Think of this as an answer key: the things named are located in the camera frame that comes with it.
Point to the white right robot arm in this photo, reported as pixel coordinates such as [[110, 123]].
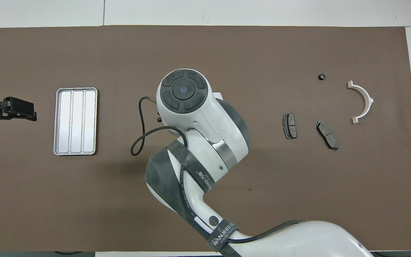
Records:
[[198, 117]]

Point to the silver metal tray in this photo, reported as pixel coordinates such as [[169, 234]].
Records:
[[75, 121]]

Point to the rectangular grey brake pad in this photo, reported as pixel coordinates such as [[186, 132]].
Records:
[[290, 126]]

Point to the white semicircular plastic bracket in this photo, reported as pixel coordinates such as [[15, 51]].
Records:
[[368, 98]]

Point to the curved grey brake pad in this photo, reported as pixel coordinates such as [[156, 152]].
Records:
[[327, 135]]

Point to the brown table mat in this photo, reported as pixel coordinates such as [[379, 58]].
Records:
[[227, 53]]

